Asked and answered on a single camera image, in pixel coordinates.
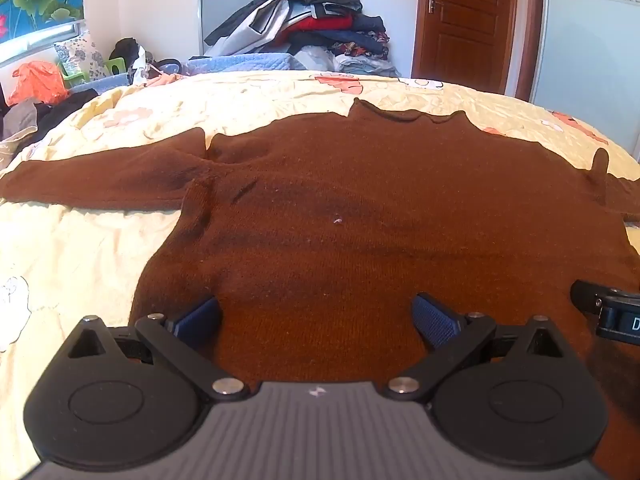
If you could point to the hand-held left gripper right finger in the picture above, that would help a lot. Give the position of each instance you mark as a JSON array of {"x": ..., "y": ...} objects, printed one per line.
[{"x": 434, "y": 321}]

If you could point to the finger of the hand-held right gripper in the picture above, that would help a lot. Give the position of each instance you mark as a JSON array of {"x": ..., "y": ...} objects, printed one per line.
[{"x": 585, "y": 296}]

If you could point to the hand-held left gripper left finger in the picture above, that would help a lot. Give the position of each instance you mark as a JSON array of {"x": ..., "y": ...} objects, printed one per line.
[{"x": 197, "y": 322}]

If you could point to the brown knit sweater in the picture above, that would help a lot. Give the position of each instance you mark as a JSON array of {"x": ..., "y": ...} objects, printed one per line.
[{"x": 350, "y": 220}]

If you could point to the dark clothes heap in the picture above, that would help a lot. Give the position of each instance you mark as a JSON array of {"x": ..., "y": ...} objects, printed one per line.
[{"x": 35, "y": 117}]

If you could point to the pile of mixed clothes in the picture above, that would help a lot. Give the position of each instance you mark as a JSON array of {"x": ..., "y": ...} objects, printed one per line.
[{"x": 310, "y": 15}]

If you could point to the yellow floral bedspread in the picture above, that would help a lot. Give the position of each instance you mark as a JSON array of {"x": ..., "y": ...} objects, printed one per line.
[{"x": 70, "y": 260}]

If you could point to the white flower-print wardrobe door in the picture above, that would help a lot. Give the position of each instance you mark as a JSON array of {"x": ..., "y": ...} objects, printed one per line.
[{"x": 590, "y": 50}]

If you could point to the blue quilted blanket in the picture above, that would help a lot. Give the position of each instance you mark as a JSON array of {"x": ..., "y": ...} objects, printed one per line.
[{"x": 235, "y": 64}]

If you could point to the black bag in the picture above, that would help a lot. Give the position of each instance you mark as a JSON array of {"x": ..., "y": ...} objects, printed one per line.
[{"x": 126, "y": 52}]

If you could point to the green plastic stool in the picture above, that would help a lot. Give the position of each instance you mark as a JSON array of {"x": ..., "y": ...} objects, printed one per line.
[{"x": 75, "y": 71}]

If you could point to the orange plastic bag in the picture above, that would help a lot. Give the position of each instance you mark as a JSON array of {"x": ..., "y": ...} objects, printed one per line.
[{"x": 36, "y": 82}]

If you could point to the floral patterned pillow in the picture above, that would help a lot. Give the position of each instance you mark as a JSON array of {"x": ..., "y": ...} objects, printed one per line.
[{"x": 80, "y": 55}]

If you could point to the brown wooden door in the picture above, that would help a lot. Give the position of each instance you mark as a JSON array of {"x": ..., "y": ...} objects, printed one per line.
[{"x": 462, "y": 22}]

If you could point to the grey framed board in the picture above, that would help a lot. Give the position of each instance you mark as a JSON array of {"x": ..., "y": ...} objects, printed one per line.
[{"x": 225, "y": 10}]

